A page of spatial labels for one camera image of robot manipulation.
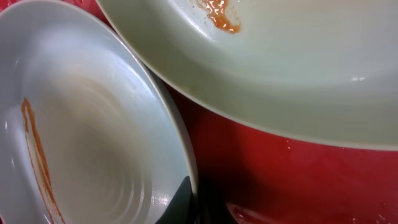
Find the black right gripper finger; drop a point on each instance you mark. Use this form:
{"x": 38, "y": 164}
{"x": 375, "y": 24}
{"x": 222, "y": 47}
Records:
{"x": 180, "y": 209}

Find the light blue plate bottom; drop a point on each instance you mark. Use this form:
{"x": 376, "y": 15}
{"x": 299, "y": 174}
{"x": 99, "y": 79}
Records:
{"x": 88, "y": 135}

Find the light blue plate top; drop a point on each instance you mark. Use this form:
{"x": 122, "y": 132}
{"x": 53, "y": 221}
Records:
{"x": 322, "y": 71}

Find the light blue plate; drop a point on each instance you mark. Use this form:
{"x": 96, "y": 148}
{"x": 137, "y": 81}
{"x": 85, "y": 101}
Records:
{"x": 322, "y": 71}
{"x": 88, "y": 135}

